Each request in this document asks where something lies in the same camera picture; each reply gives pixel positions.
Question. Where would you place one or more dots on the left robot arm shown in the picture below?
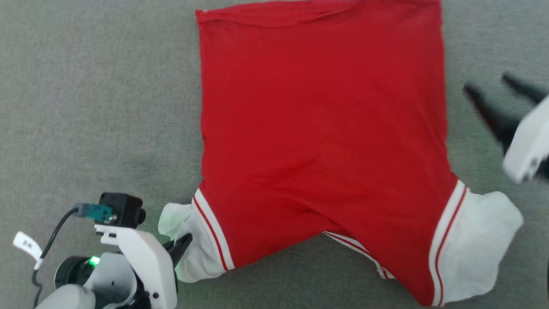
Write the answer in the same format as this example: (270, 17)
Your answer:
(64, 298)

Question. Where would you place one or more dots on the grey fabric sofa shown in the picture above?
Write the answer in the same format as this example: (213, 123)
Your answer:
(85, 107)

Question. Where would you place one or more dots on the red and white shirt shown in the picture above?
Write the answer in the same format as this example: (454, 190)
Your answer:
(321, 128)

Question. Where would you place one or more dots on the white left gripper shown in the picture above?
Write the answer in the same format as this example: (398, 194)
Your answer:
(146, 266)

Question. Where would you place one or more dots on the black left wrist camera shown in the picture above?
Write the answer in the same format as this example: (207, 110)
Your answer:
(122, 208)

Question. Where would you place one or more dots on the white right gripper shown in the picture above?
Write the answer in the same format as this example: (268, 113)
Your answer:
(529, 146)

